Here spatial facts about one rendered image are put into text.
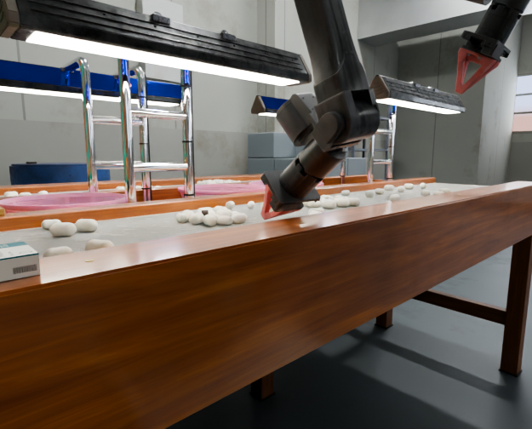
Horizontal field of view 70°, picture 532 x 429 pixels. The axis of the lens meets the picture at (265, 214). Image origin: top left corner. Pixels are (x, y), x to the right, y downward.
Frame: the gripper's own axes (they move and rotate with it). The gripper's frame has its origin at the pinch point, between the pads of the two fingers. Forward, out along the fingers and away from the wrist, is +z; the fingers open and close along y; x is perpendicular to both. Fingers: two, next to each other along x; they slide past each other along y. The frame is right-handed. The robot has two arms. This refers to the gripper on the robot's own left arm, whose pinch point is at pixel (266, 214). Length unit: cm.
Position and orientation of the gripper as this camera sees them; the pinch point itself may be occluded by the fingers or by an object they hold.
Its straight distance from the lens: 71.0
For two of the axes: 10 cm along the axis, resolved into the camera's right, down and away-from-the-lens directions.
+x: 4.4, 8.3, -3.5
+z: -5.2, 5.5, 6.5
